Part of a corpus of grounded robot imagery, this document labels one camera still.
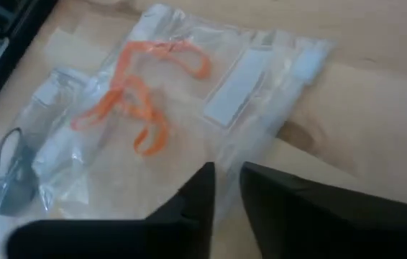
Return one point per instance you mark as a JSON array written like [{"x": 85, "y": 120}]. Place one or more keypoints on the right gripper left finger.
[{"x": 135, "y": 241}]

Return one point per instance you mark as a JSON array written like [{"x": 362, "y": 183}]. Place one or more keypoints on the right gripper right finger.
[{"x": 315, "y": 230}]

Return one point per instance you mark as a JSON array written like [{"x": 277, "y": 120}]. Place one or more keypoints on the orange rubber band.
[
  {"x": 95, "y": 111},
  {"x": 124, "y": 61}
]

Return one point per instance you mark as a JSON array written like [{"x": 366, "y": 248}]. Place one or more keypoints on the clear plastic zip bag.
[
  {"x": 189, "y": 108},
  {"x": 50, "y": 93}
]

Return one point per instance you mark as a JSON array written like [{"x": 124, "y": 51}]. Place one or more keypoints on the black aluminium table frame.
[{"x": 27, "y": 21}]

